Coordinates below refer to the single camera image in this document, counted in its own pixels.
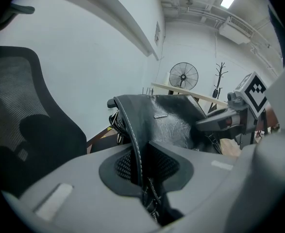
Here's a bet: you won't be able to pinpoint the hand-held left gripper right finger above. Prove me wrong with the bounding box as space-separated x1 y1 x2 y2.
147 46 285 228

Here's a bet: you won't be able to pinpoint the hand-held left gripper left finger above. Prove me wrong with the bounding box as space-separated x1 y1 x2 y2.
0 143 163 233

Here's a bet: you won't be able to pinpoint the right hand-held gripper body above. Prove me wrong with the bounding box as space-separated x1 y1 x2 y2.
226 71 269 150

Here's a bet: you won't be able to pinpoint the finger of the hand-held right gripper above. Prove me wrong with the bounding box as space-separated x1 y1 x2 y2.
195 108 242 133

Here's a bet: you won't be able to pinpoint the black leather bag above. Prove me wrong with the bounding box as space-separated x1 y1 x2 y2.
108 94 224 228

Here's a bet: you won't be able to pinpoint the black mesh office chair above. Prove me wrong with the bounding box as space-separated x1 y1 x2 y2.
0 3 120 200

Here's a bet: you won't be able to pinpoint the black coat rack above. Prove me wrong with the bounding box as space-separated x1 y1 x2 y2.
212 62 229 99

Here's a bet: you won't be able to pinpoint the black standing fan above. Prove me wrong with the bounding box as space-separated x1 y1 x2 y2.
169 62 199 91

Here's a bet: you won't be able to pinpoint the white air conditioner unit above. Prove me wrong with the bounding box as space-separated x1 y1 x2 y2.
218 16 254 45

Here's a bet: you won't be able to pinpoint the white ceiling pipes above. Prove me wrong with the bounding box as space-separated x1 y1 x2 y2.
160 0 284 70

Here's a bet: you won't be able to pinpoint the wall poster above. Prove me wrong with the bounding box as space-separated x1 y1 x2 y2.
154 21 162 46

